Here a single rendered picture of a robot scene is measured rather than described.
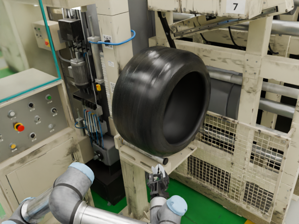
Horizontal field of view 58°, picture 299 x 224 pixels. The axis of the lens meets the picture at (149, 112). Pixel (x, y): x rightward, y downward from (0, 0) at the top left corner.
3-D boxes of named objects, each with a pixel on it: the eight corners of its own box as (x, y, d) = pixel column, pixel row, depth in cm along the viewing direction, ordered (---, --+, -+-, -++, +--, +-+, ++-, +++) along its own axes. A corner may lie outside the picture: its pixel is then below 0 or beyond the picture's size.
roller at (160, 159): (126, 142, 175) (120, 143, 172) (126, 135, 173) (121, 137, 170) (168, 163, 154) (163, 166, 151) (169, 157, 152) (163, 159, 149)
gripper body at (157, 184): (161, 169, 120) (162, 192, 110) (168, 180, 125) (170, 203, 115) (146, 173, 122) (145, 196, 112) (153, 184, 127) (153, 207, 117)
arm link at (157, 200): (170, 212, 112) (152, 217, 114) (170, 202, 116) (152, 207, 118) (163, 203, 108) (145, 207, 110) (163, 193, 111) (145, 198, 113)
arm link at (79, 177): (0, 226, 123) (62, 180, 96) (20, 200, 136) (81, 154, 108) (20, 241, 126) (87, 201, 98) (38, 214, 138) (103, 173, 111)
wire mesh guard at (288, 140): (165, 167, 235) (162, 96, 199) (167, 166, 236) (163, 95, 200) (269, 222, 181) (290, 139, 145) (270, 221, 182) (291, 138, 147)
